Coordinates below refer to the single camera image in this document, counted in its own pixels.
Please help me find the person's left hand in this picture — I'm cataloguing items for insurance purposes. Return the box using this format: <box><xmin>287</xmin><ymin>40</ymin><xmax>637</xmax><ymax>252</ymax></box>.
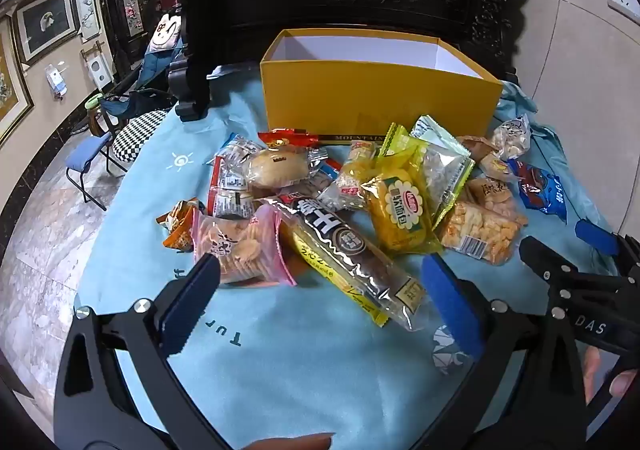
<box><xmin>247</xmin><ymin>432</ymin><xmax>335</xmax><ymax>450</ymax></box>

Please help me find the black and white checkered stool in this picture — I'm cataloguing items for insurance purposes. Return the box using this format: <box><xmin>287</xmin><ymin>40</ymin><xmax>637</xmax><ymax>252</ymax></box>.
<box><xmin>112</xmin><ymin>110</ymin><xmax>171</xmax><ymax>163</ymax></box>

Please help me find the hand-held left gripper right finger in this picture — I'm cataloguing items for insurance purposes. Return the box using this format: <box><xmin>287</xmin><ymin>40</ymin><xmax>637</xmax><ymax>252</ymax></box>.
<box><xmin>400</xmin><ymin>252</ymin><xmax>586</xmax><ymax>450</ymax></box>

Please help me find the brown snack packet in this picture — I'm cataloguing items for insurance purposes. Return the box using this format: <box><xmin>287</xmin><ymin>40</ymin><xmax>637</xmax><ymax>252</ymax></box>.
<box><xmin>457</xmin><ymin>135</ymin><xmax>501</xmax><ymax>163</ymax></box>

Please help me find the gold framed picture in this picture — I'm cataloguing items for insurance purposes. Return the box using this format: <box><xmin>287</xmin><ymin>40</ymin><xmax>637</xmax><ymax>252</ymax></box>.
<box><xmin>0</xmin><ymin>15</ymin><xmax>36</xmax><ymax>146</ymax></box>

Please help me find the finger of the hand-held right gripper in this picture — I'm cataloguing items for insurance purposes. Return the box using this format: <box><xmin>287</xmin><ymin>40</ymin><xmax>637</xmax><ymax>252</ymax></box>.
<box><xmin>519</xmin><ymin>236</ymin><xmax>640</xmax><ymax>318</ymax></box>
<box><xmin>575</xmin><ymin>220</ymin><xmax>640</xmax><ymax>276</ymax></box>

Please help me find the small hanging scroll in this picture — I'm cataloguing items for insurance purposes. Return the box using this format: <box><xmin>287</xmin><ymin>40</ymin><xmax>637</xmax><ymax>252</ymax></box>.
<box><xmin>82</xmin><ymin>42</ymin><xmax>116</xmax><ymax>91</ymax></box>

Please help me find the blue and white wall dispenser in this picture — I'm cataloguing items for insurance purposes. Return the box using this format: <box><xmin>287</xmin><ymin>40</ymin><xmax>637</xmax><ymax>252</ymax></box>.
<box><xmin>45</xmin><ymin>62</ymin><xmax>68</xmax><ymax>98</ymax></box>

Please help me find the orange snack packet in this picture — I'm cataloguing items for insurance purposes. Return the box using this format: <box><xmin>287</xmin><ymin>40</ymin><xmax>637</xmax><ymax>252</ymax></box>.
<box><xmin>156</xmin><ymin>200</ymin><xmax>206</xmax><ymax>251</ymax></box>

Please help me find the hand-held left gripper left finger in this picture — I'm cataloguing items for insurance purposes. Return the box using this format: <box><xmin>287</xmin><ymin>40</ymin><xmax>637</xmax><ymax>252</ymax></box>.
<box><xmin>54</xmin><ymin>252</ymin><xmax>236</xmax><ymax>450</ymax></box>

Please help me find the red and white snack packet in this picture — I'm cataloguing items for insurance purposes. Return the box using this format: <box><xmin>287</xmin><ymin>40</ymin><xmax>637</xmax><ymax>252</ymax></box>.
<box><xmin>207</xmin><ymin>157</ymin><xmax>256</xmax><ymax>196</ymax></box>
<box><xmin>207</xmin><ymin>190</ymin><xmax>261</xmax><ymax>220</ymax></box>

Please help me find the small yellow cake packet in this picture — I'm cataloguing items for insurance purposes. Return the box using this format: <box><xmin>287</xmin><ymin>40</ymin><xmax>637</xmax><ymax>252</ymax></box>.
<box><xmin>347</xmin><ymin>139</ymin><xmax>378</xmax><ymax>166</ymax></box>

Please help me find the yellow cardboard box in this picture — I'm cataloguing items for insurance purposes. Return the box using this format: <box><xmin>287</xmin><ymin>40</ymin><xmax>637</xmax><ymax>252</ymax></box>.
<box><xmin>260</xmin><ymin>28</ymin><xmax>503</xmax><ymax>146</ymax></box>

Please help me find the white framed floral picture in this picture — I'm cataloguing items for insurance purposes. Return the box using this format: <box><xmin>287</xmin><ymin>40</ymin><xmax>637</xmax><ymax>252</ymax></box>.
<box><xmin>74</xmin><ymin>0</ymin><xmax>103</xmax><ymax>42</ymax></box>

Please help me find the clear round cracker packet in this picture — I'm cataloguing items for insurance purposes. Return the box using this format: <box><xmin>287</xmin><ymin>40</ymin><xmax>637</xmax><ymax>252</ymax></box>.
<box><xmin>465</xmin><ymin>175</ymin><xmax>528</xmax><ymax>226</ymax></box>

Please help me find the pink cracker packet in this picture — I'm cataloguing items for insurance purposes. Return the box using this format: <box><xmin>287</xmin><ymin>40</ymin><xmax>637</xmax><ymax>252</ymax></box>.
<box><xmin>192</xmin><ymin>204</ymin><xmax>298</xmax><ymax>287</ymax></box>

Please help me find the blue and red snack packet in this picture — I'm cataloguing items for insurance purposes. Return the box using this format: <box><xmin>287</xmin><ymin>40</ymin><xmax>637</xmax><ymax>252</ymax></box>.
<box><xmin>506</xmin><ymin>159</ymin><xmax>568</xmax><ymax>225</ymax></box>

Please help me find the blue seat metal chair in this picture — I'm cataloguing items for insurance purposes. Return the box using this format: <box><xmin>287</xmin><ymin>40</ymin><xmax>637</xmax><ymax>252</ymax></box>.
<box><xmin>66</xmin><ymin>132</ymin><xmax>128</xmax><ymax>211</ymax></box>

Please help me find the small yellow chip packet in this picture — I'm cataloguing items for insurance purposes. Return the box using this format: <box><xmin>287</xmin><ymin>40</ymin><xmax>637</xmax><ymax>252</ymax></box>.
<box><xmin>480</xmin><ymin>155</ymin><xmax>516</xmax><ymax>181</ymax></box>

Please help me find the white face cushion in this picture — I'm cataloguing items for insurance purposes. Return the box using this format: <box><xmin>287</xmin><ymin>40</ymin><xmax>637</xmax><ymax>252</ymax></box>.
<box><xmin>150</xmin><ymin>12</ymin><xmax>183</xmax><ymax>53</ymax></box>

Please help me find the clear orange cracker packet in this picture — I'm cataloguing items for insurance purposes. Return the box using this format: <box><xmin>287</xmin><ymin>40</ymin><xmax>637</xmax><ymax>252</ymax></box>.
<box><xmin>435</xmin><ymin>200</ymin><xmax>523</xmax><ymax>266</ymax></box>

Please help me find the clear popcorn packet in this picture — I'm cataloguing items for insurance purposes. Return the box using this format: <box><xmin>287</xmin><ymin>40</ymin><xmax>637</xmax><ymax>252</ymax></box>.
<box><xmin>490</xmin><ymin>114</ymin><xmax>532</xmax><ymax>162</ymax></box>

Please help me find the green-edged clear snack packet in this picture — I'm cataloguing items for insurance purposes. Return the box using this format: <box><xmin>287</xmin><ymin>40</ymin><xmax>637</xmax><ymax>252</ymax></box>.
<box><xmin>410</xmin><ymin>115</ymin><xmax>476</xmax><ymax>226</ymax></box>

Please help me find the light blue printed cloth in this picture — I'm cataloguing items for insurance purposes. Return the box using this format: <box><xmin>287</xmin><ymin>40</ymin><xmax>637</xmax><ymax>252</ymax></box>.
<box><xmin>75</xmin><ymin>65</ymin><xmax>631</xmax><ymax>450</ymax></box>

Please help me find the person's right hand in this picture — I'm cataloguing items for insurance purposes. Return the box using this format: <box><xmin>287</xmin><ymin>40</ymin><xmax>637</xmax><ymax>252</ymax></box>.
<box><xmin>582</xmin><ymin>347</ymin><xmax>640</xmax><ymax>404</ymax></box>

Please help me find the clear rice bar packet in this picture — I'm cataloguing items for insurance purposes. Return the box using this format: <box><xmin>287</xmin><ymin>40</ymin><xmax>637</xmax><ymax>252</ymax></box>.
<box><xmin>317</xmin><ymin>157</ymin><xmax>381</xmax><ymax>211</ymax></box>

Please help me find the blue folding chair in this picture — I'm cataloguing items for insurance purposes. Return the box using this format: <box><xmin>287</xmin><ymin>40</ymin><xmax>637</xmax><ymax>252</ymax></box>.
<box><xmin>100</xmin><ymin>32</ymin><xmax>186</xmax><ymax>131</ymax></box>

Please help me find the dark framed flower picture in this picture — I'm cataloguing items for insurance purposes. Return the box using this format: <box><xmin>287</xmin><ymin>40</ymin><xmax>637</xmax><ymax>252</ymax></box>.
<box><xmin>114</xmin><ymin>0</ymin><xmax>146</xmax><ymax>38</ymax></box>

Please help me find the bun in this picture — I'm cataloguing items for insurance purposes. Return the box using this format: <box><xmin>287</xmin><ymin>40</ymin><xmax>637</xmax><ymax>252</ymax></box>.
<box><xmin>242</xmin><ymin>129</ymin><xmax>328</xmax><ymax>191</ymax></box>

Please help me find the long black and yellow bread packet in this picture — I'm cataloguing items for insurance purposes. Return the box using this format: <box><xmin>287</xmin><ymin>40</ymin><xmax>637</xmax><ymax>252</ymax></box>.
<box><xmin>257</xmin><ymin>195</ymin><xmax>426</xmax><ymax>331</ymax></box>

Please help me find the black framed picture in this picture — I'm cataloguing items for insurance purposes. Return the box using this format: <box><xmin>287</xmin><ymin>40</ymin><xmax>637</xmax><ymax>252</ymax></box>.
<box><xmin>12</xmin><ymin>0</ymin><xmax>81</xmax><ymax>63</ymax></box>

